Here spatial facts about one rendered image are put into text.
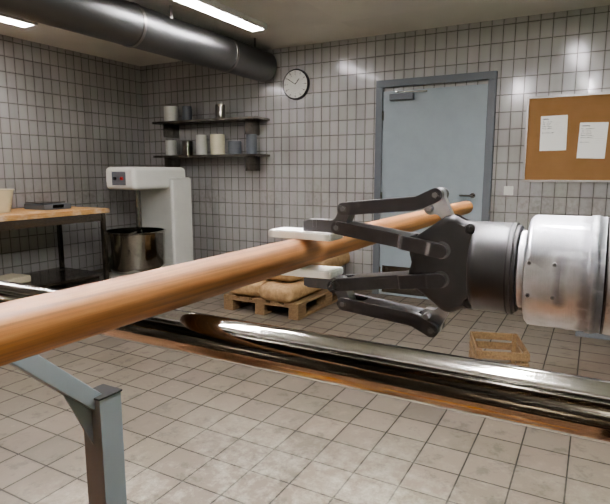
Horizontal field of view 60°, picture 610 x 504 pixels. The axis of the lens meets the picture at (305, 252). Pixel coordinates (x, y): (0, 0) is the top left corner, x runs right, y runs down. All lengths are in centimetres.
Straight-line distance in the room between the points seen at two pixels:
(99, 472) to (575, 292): 70
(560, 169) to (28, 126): 520
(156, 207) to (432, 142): 310
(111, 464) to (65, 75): 599
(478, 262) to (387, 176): 500
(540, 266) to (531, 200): 474
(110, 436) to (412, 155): 474
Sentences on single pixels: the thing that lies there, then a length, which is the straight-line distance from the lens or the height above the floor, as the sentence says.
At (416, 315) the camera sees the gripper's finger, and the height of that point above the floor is 115.
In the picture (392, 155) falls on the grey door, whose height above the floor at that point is 143.
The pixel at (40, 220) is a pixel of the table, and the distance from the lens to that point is 537.
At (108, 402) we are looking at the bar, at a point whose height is 94.
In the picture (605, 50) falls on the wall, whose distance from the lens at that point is 521.
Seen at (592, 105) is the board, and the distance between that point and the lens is 513.
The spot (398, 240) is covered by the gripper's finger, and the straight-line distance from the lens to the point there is 47.
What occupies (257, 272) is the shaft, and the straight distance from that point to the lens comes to 43.
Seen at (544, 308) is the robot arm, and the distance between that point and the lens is 43.
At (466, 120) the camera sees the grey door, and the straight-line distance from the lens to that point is 523.
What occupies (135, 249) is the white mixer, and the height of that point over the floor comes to 47.
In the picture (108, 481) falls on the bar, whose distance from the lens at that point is 90.
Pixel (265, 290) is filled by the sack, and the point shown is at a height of 24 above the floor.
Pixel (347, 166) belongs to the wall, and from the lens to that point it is 562.
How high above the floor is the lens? 128
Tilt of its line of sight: 9 degrees down
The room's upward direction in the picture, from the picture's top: straight up
